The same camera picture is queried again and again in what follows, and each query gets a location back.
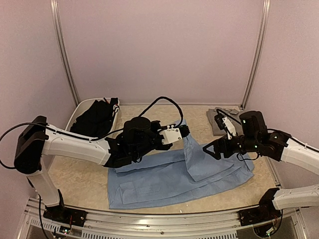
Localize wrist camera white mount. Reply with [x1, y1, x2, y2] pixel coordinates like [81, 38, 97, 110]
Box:
[214, 114, 238, 139]
[159, 124, 190, 145]

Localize white plastic laundry basket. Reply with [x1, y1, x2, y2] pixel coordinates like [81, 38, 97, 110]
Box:
[65, 98, 120, 131]

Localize left aluminium corner post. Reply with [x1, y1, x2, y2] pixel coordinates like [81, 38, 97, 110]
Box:
[50, 0, 80, 106]

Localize right aluminium corner post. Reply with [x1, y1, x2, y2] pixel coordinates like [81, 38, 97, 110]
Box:
[240, 0, 271, 110]

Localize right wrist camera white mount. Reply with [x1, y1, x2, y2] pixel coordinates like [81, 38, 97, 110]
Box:
[214, 114, 238, 139]

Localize folded grey button shirt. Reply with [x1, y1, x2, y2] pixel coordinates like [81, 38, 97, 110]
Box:
[206, 107, 243, 136]

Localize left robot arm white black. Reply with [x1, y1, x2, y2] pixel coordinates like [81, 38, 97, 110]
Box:
[14, 116, 182, 227]

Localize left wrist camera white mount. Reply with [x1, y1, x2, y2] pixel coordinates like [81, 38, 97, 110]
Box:
[159, 124, 190, 145]

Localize black garment in basket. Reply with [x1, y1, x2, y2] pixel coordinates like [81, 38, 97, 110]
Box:
[70, 98, 118, 137]

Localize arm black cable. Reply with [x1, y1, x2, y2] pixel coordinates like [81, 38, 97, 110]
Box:
[268, 128, 319, 150]
[0, 96, 185, 170]

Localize aluminium corner post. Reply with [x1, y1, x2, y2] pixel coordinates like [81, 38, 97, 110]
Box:
[240, 0, 271, 110]
[50, 0, 80, 106]

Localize front aluminium frame rail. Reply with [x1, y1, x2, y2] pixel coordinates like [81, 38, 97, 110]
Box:
[14, 198, 309, 239]

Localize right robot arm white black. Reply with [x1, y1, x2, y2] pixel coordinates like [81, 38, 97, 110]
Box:
[203, 110, 319, 226]

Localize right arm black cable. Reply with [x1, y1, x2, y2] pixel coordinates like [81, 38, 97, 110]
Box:
[268, 128, 319, 150]

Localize light blue long sleeve shirt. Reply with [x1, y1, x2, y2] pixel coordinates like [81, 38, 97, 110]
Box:
[108, 135, 254, 210]

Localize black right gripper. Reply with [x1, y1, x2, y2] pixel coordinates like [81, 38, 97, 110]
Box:
[203, 134, 260, 160]

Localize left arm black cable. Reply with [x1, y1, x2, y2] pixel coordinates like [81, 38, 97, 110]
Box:
[0, 96, 185, 170]

